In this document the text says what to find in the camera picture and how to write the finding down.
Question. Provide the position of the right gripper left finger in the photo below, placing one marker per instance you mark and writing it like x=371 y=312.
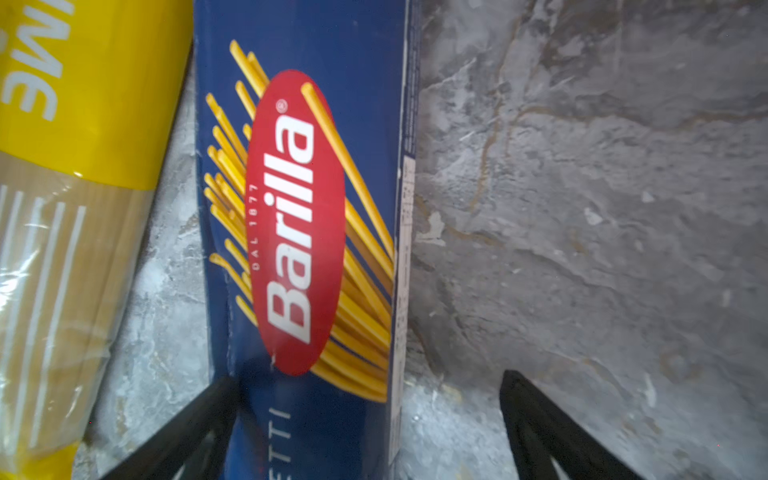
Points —
x=193 y=444

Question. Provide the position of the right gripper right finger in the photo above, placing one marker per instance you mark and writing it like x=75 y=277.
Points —
x=542 y=436

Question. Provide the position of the blue Barilla spaghetti box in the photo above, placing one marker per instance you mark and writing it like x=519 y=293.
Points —
x=305 y=136

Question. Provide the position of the yellow Pastatime spaghetti bag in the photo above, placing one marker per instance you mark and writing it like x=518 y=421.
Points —
x=89 y=94

